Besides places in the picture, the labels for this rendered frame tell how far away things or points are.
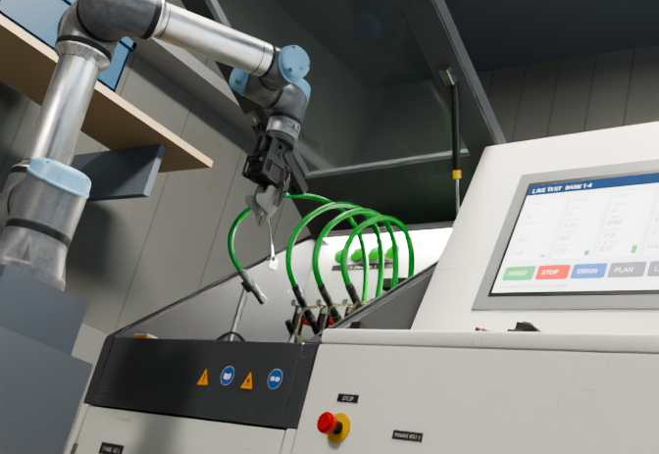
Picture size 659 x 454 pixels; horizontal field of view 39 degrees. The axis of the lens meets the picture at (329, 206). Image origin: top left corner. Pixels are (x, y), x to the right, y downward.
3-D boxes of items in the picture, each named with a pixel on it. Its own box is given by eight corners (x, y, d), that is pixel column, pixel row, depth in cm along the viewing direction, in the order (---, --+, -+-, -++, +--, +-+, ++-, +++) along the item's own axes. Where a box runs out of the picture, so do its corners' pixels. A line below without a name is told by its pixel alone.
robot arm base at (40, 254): (7, 267, 153) (28, 212, 157) (-41, 267, 163) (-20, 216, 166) (77, 300, 164) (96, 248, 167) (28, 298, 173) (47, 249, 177)
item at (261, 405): (91, 404, 211) (115, 336, 216) (107, 409, 213) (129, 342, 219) (280, 427, 168) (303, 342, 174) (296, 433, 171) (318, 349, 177)
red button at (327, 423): (308, 435, 157) (316, 405, 159) (324, 441, 160) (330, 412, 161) (330, 438, 154) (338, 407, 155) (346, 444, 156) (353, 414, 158)
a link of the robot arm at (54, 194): (17, 213, 159) (44, 143, 164) (-5, 226, 170) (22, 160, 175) (80, 240, 165) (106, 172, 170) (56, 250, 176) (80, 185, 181)
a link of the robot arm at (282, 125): (284, 132, 222) (309, 128, 217) (279, 150, 221) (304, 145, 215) (263, 118, 217) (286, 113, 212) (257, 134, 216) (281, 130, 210)
